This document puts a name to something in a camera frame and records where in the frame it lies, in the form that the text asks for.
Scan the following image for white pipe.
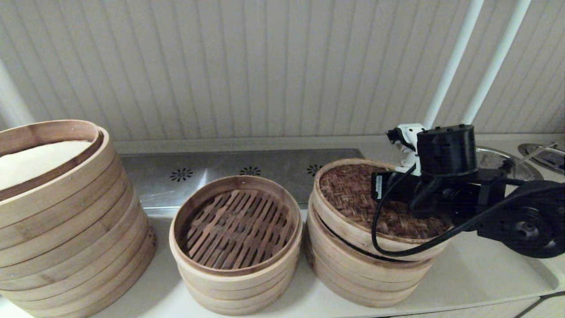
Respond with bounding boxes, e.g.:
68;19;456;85
0;57;37;132

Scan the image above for black camera cable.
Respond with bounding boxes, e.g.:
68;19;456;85
371;164;565;257

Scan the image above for white slanted pole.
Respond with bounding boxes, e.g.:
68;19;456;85
423;0;485;129
461;0;532;125

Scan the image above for small bamboo steamer stack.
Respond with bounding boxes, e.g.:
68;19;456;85
305;194;437;308
169;176;303;316

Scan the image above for woven bamboo steamer lid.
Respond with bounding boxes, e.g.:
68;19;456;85
312;158;454;262

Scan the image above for white steamer cloth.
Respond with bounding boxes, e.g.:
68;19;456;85
0;140;94;191

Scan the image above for stainless steel vent panel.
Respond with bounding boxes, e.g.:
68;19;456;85
118;149;366;218

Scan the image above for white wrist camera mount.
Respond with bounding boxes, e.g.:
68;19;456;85
387;123;427;176

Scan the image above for round steel lid black knob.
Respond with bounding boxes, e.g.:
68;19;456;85
476;146;543;182

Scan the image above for tall wide bamboo steamer stack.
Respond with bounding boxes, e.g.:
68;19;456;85
0;120;158;318

